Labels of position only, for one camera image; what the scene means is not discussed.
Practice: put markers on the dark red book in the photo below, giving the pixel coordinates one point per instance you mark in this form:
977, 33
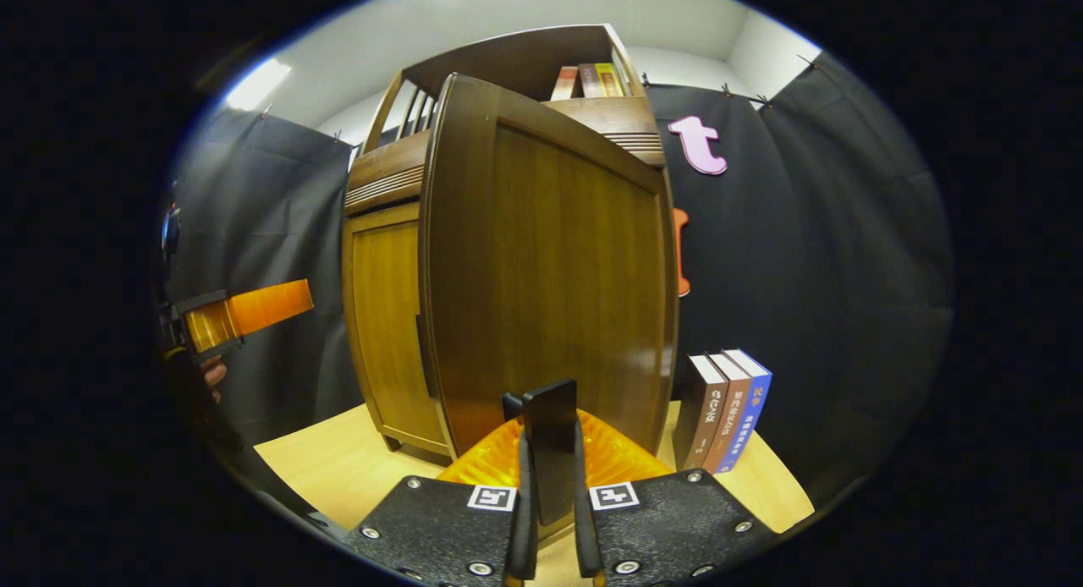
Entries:
590, 80

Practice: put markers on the reddish brown book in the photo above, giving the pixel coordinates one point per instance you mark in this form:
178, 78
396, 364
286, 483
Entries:
728, 418

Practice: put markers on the wooden ribbed drawer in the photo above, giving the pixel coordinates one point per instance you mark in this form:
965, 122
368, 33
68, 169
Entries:
381, 172

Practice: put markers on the dark brown book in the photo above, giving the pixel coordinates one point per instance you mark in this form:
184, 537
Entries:
698, 414

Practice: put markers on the blue book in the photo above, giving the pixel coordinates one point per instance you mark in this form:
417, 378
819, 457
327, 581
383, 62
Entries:
749, 409

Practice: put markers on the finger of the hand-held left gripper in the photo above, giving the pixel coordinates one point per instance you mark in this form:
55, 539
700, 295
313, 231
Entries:
271, 304

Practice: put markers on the wooden cabinet door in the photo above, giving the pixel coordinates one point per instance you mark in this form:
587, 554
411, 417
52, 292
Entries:
541, 257
385, 316

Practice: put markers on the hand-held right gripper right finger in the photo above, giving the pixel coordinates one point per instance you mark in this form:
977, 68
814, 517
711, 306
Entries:
584, 519

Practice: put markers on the yellow book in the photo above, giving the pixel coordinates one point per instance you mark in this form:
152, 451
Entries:
611, 79

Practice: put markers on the black backdrop cloth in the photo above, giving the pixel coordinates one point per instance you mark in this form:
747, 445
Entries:
829, 274

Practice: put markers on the wooden double-door shoe cabinet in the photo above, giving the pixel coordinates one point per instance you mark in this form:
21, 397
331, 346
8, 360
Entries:
381, 316

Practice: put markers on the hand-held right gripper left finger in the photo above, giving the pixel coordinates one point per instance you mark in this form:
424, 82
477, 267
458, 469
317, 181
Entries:
525, 519

